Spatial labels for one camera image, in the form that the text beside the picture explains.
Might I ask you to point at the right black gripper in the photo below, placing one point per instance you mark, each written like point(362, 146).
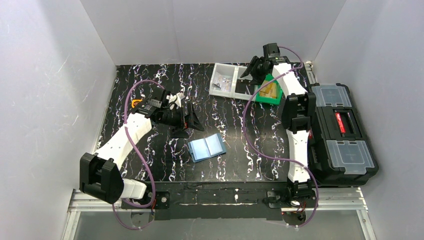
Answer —
point(257, 67)

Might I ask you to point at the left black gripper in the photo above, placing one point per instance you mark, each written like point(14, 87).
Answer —
point(182, 117)

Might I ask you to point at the black VIP credit card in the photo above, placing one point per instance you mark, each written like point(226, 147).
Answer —
point(243, 88)

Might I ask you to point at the blue card holder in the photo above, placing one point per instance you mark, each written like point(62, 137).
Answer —
point(206, 148)

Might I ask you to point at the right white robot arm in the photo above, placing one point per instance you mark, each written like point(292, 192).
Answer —
point(298, 107)

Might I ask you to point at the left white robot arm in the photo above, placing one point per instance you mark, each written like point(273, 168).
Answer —
point(99, 172)

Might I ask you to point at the middle grey storage bin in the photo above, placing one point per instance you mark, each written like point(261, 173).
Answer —
point(247, 79)

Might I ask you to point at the grey storage bin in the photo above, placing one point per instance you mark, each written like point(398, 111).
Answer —
point(222, 70)
point(247, 79)

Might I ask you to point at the left grey storage bin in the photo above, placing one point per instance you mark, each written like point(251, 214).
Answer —
point(222, 70)

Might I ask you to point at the green storage bin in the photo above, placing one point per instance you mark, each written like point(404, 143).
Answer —
point(268, 100)

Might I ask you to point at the orange tape measure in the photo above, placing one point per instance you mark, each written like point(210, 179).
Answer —
point(135, 102)

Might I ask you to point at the black toolbox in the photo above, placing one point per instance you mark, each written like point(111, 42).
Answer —
point(339, 152)

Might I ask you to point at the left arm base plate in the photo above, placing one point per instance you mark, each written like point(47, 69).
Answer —
point(161, 201)

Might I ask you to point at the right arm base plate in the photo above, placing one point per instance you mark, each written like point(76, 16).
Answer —
point(293, 209)

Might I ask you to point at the aluminium frame rail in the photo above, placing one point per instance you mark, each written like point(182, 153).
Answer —
point(330, 199)

